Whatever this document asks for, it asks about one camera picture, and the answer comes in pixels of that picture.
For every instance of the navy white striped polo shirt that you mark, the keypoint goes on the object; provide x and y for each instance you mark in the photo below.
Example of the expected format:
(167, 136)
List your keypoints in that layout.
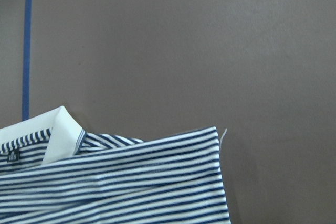
(53, 171)

